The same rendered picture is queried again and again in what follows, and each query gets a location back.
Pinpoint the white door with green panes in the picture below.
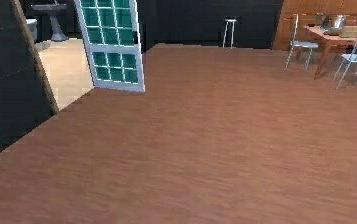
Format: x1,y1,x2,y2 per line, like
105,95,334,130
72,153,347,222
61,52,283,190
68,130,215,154
73,0,146,93

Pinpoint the white metal stool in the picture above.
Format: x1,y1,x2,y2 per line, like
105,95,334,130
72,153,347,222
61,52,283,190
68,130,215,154
222,17,238,49

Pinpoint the grey metal chair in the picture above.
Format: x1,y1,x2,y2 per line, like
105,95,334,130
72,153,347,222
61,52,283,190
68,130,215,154
284,13,320,72
332,28,357,94

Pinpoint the brown wooden cupboard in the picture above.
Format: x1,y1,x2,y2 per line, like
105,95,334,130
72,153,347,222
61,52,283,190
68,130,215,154
272,0,357,52

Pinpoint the brown wooden table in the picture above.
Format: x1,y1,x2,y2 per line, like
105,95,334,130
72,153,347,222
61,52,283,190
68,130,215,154
302,25,357,80

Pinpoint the green house plant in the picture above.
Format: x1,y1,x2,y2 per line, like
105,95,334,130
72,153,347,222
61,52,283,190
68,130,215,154
315,12,330,29

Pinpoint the silver kettle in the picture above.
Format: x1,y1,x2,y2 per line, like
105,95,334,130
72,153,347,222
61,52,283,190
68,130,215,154
331,14,347,30

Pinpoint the tan box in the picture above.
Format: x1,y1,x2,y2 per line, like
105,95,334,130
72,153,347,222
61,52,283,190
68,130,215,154
339,25,357,39

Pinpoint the grey pedestal sink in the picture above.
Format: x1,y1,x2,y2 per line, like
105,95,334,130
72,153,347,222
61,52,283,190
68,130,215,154
30,0,70,43

